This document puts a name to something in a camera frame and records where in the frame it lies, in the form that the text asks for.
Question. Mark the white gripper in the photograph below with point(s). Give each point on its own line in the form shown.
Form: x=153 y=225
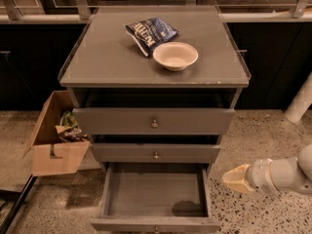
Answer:
x=258 y=175

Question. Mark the grey bottom drawer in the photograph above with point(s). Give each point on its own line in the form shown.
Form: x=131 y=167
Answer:
x=156 y=198

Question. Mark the grey drawer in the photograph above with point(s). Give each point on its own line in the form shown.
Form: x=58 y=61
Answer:
x=153 y=121
x=155 y=153
x=156 y=198

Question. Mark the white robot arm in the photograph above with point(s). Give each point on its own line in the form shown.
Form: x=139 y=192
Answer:
x=293 y=174

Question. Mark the grey drawer cabinet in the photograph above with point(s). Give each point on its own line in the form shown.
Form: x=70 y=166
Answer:
x=109 y=70

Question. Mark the grey middle drawer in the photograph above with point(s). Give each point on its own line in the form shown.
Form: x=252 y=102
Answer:
x=155 y=153

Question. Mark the grey top drawer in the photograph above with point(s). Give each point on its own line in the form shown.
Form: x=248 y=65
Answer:
x=153 y=121

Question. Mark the white paper bowl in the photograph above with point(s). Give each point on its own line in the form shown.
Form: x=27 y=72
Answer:
x=175 y=56

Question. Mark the blue chip bag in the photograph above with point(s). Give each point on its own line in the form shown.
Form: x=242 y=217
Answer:
x=151 y=33

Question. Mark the brown snack bag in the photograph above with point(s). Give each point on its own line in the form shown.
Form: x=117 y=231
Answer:
x=70 y=134

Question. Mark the green snack bag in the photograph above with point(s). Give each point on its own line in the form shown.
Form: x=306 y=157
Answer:
x=68 y=119

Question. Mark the cardboard box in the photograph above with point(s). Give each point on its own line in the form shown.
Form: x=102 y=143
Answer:
x=51 y=156

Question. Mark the black metal floor bar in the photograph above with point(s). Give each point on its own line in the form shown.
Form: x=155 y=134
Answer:
x=17 y=198

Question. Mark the white post base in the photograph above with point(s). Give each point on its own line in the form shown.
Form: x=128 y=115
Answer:
x=301 y=102

